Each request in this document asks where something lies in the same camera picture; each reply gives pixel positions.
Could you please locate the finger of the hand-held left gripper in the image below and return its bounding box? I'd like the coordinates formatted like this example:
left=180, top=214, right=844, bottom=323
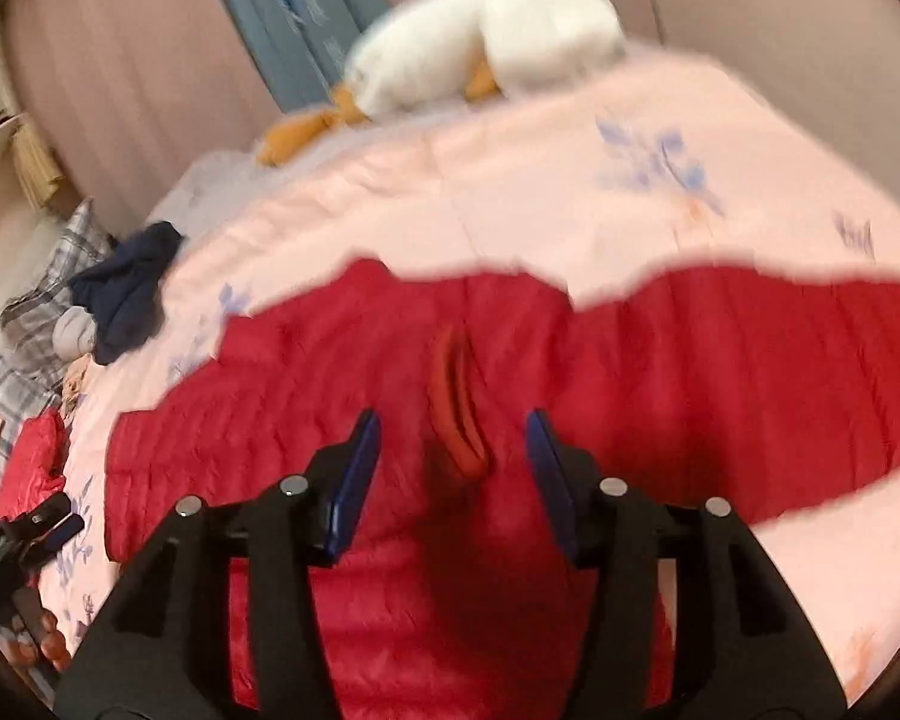
left=0, top=493, right=72, bottom=537
left=22, top=514, right=86, bottom=565

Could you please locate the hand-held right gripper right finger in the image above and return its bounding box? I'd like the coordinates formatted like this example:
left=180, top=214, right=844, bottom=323
left=525, top=409, right=848, bottom=720

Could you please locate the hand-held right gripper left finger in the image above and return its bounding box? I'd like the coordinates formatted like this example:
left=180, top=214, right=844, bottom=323
left=52, top=409, right=383, bottom=720

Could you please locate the red down jacket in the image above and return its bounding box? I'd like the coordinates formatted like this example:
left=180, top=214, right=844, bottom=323
left=105, top=259, right=900, bottom=720

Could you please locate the person's left hand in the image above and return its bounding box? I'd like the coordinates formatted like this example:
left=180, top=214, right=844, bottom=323
left=4, top=604, right=72, bottom=677

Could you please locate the small red quilted jacket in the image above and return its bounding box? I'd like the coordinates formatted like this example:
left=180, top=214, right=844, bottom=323
left=0, top=409, right=68, bottom=526

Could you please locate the plaid pillow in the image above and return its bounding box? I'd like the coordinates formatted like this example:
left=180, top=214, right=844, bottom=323
left=0, top=356, right=65, bottom=470
left=0, top=199, right=113, bottom=361

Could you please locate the peach cloth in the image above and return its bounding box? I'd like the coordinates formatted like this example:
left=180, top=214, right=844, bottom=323
left=61, top=356, right=97, bottom=415

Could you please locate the grey cloth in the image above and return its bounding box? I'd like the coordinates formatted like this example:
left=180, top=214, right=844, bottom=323
left=52, top=311, right=100, bottom=359

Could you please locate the navy blue garment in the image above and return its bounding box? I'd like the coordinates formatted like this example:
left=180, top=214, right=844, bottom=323
left=67, top=221, right=185, bottom=365

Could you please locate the pink printed blanket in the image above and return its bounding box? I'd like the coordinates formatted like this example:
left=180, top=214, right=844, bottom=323
left=15, top=52, right=900, bottom=706

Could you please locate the grey bed sheet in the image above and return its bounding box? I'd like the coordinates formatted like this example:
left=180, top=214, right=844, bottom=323
left=150, top=150, right=271, bottom=230

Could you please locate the yellow tassel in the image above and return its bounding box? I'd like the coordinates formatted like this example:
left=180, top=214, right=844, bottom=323
left=11, top=116, right=66, bottom=207

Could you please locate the white shelf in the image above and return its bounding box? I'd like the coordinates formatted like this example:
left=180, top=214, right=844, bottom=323
left=0, top=15, right=76, bottom=215

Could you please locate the white goose plush toy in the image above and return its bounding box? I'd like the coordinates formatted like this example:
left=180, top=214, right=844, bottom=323
left=259, top=0, right=627, bottom=166

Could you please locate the blue curtain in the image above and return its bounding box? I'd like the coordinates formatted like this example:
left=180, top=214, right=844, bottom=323
left=199, top=0, right=387, bottom=112

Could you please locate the pink curtain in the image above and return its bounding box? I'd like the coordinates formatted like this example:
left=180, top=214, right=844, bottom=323
left=0, top=0, right=900, bottom=241

